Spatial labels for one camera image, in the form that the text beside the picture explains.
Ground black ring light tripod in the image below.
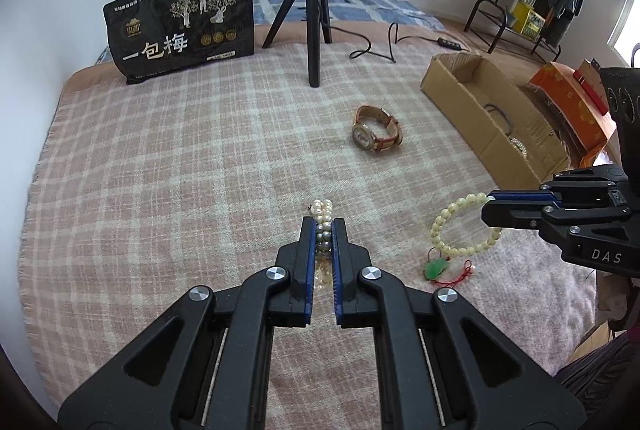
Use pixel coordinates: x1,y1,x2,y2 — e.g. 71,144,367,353
262,0,333,88

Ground black power cable with switch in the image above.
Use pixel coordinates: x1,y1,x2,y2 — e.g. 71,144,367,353
328,21,471,64

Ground long white pearl necklace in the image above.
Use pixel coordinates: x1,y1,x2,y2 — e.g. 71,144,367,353
309,197,335,290

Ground yellow bead bracelet red tassel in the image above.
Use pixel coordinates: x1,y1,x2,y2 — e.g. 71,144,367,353
423,193,502,287

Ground brown leather strap wristwatch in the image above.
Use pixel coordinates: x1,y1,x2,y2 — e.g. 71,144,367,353
352,105,404,153

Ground open brown cardboard box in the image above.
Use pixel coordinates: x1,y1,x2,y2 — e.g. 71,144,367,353
421,52,570,190

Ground orange cloth covered box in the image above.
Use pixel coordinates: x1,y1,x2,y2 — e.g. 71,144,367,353
521,62,616,168

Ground bright window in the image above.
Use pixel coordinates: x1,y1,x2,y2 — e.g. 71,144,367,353
608,0,639,65

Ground yellow box on rack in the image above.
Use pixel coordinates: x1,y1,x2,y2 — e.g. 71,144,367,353
511,0,546,40

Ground pink plaid blanket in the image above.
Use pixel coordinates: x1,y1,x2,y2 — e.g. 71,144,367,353
16,36,599,430

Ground stacked boxes on orange cloth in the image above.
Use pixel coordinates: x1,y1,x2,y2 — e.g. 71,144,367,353
573,60,610,115

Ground black snack bag gold print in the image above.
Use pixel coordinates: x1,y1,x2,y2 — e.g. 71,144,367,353
103,0,255,84

